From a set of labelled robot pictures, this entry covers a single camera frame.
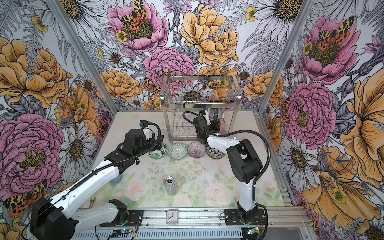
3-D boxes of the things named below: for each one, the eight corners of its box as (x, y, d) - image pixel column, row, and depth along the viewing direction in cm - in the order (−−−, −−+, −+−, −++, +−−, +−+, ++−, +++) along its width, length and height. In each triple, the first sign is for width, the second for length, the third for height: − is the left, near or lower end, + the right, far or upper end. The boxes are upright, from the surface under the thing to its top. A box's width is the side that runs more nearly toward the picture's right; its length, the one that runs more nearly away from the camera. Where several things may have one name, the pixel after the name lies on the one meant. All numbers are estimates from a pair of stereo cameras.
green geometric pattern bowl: (168, 159, 96) (167, 156, 93) (170, 146, 102) (169, 143, 99) (186, 159, 96) (186, 156, 93) (187, 146, 102) (187, 143, 99)
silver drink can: (167, 196, 83) (162, 187, 71) (168, 186, 86) (164, 175, 75) (176, 196, 83) (173, 187, 71) (177, 186, 86) (174, 175, 75)
